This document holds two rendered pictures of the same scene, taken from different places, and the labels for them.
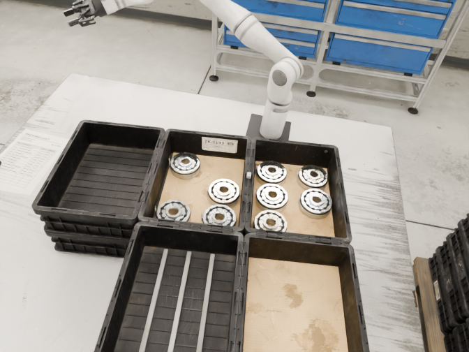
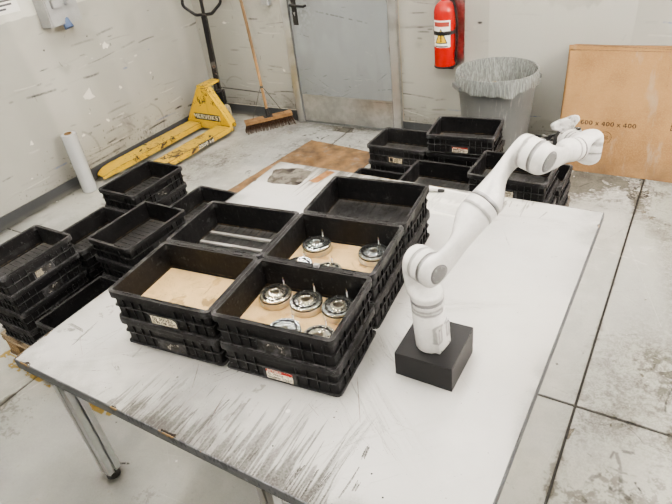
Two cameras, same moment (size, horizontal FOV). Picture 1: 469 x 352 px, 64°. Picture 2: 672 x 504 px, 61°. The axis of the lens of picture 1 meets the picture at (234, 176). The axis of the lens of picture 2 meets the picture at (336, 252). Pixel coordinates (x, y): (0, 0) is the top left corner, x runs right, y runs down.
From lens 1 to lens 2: 2.04 m
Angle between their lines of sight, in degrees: 82
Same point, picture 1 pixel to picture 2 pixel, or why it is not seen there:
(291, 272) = not seen: hidden behind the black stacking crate
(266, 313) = (209, 286)
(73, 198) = (361, 206)
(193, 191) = (342, 261)
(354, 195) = (318, 433)
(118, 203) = not seen: hidden behind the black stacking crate
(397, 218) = (261, 468)
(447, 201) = not seen: outside the picture
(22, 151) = (458, 199)
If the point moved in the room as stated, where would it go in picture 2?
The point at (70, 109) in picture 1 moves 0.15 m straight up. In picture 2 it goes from (525, 217) to (528, 184)
